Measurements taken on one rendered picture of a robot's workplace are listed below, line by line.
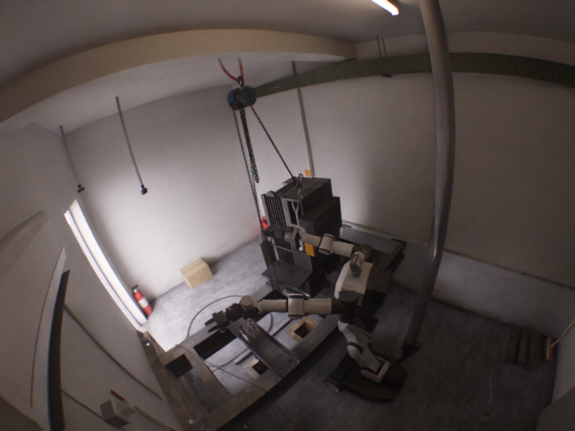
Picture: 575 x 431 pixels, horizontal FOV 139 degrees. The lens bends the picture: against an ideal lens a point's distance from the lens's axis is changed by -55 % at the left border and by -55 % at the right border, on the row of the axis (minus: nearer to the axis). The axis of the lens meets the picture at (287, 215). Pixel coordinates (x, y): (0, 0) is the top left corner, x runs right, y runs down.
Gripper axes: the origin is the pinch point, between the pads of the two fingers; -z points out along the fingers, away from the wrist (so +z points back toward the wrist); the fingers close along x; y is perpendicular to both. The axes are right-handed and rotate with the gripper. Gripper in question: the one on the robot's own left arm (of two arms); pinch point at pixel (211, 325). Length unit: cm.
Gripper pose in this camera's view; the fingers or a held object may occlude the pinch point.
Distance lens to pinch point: 130.9
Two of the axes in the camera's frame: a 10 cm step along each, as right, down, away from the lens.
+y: 1.4, 8.3, 5.4
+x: 5.7, 3.8, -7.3
